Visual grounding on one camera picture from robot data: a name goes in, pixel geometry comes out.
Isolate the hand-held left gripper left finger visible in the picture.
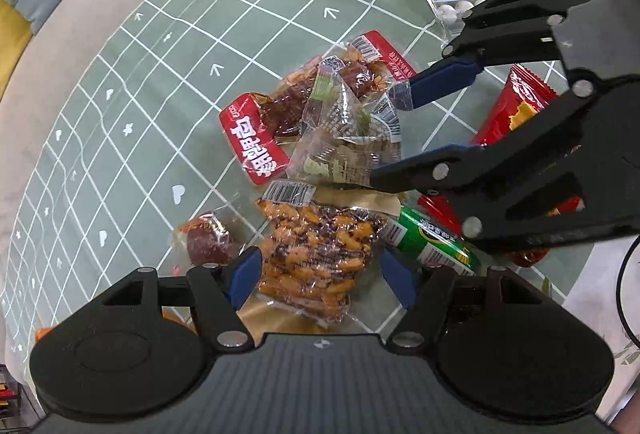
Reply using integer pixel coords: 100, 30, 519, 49
100, 246, 263, 348

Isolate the black cable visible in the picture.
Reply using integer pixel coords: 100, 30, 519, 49
615, 236, 640, 347

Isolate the green sausage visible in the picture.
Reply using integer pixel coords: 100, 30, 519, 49
385, 206, 482, 276

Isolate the clear green snack packet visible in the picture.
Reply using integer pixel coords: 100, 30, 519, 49
291, 129, 403, 189
301, 58, 403, 146

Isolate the red dried meat packet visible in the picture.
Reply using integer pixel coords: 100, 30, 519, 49
218, 30, 418, 187

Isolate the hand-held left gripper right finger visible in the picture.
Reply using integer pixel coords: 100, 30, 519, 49
380, 246, 551, 350

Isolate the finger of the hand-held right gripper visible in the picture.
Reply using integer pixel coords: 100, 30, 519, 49
391, 0, 609, 110
369, 69, 640, 256

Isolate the clear packet of orange snacks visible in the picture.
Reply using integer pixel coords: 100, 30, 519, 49
235, 180, 402, 347

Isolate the yellow pillow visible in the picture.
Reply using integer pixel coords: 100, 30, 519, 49
0, 0, 34, 107

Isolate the green grid cloth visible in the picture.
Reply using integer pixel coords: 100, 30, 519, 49
0, 0, 626, 367

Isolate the red date packet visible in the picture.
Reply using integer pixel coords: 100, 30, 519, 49
172, 210, 244, 276

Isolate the red chip packet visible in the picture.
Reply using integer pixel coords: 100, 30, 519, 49
417, 65, 587, 269

